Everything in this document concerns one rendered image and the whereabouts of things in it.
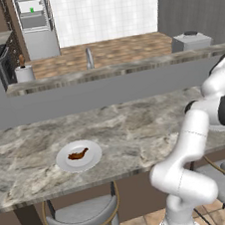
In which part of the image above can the white paper towel roll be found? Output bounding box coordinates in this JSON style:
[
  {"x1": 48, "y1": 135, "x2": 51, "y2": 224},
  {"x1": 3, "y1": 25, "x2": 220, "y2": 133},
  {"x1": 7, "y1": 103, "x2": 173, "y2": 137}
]
[{"x1": 12, "y1": 53, "x2": 36, "y2": 84}]

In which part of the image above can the black oven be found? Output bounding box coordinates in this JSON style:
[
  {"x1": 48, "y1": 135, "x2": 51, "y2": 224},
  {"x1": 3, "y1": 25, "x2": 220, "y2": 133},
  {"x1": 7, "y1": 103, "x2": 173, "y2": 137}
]
[{"x1": 0, "y1": 42, "x2": 18, "y2": 86}]

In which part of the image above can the white round plate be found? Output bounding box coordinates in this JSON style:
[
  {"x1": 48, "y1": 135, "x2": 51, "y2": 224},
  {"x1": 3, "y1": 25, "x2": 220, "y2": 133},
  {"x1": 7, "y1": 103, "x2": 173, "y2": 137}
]
[{"x1": 54, "y1": 137, "x2": 105, "y2": 176}]

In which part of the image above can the brown chicken drumstick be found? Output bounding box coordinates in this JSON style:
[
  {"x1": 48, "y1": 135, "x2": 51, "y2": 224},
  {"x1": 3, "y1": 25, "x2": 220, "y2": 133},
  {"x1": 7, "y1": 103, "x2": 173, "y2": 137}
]
[{"x1": 67, "y1": 146, "x2": 92, "y2": 161}]

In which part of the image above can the open white fridge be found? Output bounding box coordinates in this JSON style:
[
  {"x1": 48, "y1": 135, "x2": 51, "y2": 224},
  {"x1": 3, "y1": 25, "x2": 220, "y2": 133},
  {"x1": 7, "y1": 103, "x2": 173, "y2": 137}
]
[{"x1": 11, "y1": 0, "x2": 62, "y2": 63}]

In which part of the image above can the silver sink tap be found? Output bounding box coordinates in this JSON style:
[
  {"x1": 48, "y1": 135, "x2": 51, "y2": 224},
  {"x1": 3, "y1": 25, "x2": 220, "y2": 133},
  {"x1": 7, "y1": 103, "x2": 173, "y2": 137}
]
[{"x1": 83, "y1": 46, "x2": 96, "y2": 71}]

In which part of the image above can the white toaster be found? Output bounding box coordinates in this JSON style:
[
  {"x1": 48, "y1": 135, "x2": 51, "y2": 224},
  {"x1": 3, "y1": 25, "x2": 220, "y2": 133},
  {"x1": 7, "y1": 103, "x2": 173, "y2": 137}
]
[{"x1": 169, "y1": 27, "x2": 214, "y2": 55}]

